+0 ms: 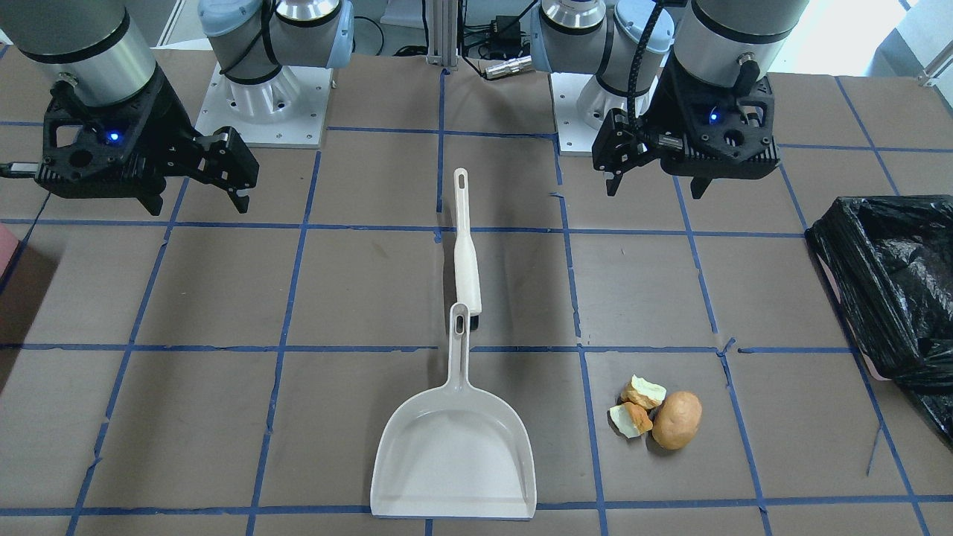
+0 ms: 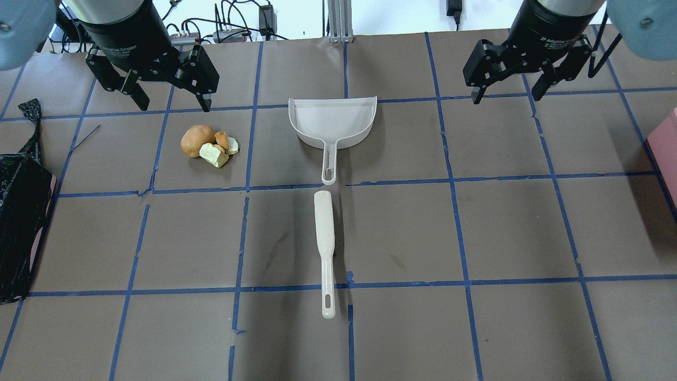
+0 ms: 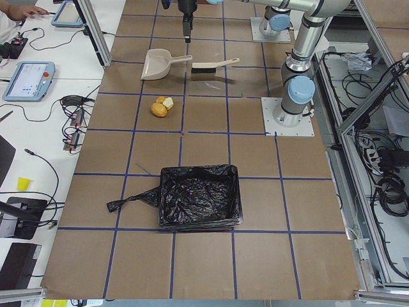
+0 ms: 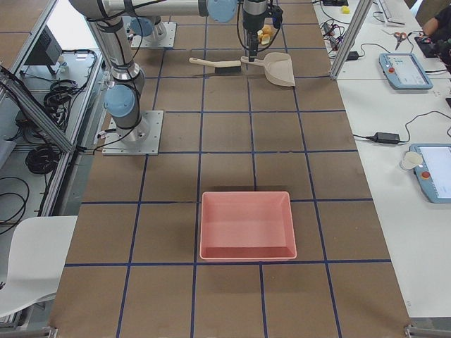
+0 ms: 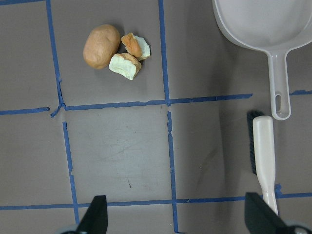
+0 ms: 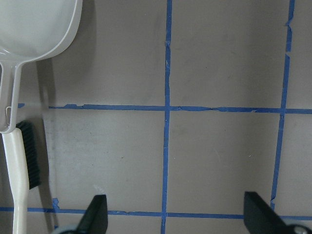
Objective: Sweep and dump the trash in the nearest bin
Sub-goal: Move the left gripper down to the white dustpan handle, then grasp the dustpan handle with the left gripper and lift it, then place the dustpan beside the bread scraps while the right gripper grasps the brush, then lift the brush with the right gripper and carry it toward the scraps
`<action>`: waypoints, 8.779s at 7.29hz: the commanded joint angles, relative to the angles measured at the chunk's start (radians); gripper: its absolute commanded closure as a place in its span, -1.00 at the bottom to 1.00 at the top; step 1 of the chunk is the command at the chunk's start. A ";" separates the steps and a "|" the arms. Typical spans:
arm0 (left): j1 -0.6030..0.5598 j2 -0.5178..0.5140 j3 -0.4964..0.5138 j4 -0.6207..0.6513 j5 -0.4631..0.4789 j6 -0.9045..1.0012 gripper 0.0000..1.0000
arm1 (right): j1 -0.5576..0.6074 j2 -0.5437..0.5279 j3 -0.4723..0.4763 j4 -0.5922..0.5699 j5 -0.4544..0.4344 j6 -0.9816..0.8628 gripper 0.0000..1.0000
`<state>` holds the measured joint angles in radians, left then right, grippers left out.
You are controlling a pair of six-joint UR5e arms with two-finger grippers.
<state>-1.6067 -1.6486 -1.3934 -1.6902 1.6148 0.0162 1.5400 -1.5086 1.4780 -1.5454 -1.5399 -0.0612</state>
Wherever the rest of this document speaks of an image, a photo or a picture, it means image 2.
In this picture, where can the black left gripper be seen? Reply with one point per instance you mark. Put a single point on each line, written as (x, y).
(126, 38)

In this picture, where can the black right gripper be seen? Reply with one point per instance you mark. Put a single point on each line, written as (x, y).
(550, 33)

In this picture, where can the brown potato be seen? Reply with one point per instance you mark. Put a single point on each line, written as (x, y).
(195, 137)

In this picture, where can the orange food scrap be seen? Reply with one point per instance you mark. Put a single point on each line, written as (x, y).
(222, 140)

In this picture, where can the pale green food scrap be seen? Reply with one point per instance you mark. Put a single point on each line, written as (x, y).
(214, 154)

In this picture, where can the white plastic dustpan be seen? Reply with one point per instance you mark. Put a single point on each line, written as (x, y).
(331, 125)

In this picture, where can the white hand brush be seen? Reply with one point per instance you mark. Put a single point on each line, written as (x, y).
(325, 239)

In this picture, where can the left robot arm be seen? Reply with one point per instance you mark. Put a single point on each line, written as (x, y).
(131, 44)

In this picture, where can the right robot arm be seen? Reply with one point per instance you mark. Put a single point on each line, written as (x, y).
(548, 37)

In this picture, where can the pink plastic bin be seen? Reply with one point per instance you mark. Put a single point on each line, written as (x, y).
(662, 141)

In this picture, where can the black bag lined bin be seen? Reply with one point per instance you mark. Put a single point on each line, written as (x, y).
(27, 189)

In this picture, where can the black power adapter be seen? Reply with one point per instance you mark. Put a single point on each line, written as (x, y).
(454, 8)

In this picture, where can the usb hub with cables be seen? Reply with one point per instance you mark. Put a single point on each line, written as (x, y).
(185, 39)

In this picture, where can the aluminium frame post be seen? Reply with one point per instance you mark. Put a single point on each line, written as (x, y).
(340, 22)

